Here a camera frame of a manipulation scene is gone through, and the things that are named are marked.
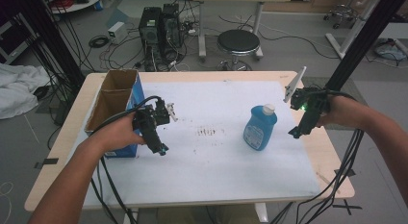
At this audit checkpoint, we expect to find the blue detergent bottle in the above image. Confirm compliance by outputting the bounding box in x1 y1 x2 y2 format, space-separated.
242 103 278 152

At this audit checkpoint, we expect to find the coiled black cable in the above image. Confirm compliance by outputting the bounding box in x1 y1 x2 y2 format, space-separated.
88 35 110 49

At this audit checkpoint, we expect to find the blue cardboard box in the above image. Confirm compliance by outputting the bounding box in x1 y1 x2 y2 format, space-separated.
84 68 146 159

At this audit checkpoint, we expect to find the left hand-held gripper cable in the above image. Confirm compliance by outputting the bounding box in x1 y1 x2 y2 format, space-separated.
89 95 162 224

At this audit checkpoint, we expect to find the white round table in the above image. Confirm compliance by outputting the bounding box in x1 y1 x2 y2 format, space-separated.
47 0 105 15

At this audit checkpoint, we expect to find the black metal stand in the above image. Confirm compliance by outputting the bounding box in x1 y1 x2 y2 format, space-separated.
13 0 86 90
325 0 408 92

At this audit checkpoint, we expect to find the white table leg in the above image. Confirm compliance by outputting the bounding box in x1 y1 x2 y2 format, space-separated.
254 203 268 223

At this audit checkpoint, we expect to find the person's left hand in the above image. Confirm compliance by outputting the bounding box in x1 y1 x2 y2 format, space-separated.
92 112 147 156

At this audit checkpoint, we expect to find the black floor tape strip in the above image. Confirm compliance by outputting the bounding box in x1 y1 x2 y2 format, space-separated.
34 157 60 170

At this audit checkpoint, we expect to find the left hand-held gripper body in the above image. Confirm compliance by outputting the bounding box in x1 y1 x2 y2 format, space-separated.
133 98 178 131

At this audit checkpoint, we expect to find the black round stool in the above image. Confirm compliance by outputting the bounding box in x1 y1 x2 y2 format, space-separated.
216 29 262 71

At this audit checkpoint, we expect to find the right hand-held gripper cable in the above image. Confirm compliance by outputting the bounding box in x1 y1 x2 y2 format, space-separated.
268 88 365 224

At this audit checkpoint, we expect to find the person's right hand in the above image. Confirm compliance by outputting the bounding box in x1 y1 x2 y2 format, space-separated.
318 95 365 130

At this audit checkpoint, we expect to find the hand-held gripper cable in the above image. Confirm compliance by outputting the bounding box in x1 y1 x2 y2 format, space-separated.
268 88 365 224
89 95 162 224

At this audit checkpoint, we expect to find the office chair base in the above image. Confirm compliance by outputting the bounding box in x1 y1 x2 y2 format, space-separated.
322 4 359 30

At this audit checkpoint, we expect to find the small white box device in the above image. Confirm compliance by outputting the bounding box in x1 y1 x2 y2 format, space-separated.
107 21 129 45

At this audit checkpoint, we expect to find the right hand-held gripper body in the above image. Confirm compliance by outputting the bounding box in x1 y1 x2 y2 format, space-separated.
283 65 330 127

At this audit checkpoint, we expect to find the black equipment rack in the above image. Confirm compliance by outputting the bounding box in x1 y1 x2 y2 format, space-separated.
0 12 37 64

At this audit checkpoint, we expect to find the white cloth heap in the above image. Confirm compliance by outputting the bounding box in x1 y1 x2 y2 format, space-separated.
0 62 51 120

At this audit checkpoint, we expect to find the white metal stand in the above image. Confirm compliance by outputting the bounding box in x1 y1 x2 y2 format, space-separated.
325 0 386 60

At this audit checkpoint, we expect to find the white table mat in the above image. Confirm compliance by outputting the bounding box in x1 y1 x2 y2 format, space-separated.
68 80 321 209

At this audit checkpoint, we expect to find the black computer tower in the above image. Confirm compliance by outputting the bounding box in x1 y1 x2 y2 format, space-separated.
160 3 183 49
138 6 163 54

